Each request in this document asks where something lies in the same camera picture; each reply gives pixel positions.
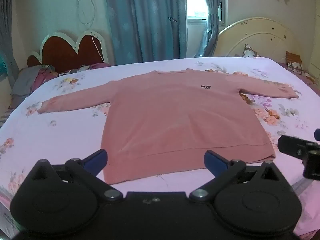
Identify white cable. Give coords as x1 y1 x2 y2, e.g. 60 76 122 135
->
76 0 105 63

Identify pink sweater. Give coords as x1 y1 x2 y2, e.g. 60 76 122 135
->
37 68 299 184

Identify cream curved headboard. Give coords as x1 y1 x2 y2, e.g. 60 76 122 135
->
217 17 295 60

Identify window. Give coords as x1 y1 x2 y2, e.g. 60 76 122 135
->
185 0 228 27

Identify magenta pillow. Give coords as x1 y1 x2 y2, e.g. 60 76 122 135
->
89 62 111 70

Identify floral bed sheet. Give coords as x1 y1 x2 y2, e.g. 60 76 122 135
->
0 56 320 240

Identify grey cloth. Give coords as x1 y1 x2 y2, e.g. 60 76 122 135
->
10 66 42 96

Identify red heart-shaped headboard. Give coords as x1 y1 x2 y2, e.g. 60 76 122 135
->
27 29 109 74

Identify tied blue curtain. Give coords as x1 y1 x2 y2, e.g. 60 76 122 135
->
199 0 228 57

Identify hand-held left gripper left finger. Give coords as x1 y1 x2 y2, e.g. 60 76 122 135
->
30 149 123 202

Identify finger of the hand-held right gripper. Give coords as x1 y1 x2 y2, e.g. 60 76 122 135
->
277 135 320 161

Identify white patterned pillow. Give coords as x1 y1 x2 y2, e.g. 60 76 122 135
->
242 44 261 58

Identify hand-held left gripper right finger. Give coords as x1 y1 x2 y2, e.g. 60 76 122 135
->
189 150 283 202

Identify wide blue curtain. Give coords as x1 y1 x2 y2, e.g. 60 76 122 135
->
102 0 188 64

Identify pink crumpled cloth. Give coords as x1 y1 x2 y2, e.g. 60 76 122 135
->
30 69 58 93

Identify orange patterned pillow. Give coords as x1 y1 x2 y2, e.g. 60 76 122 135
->
285 51 305 76

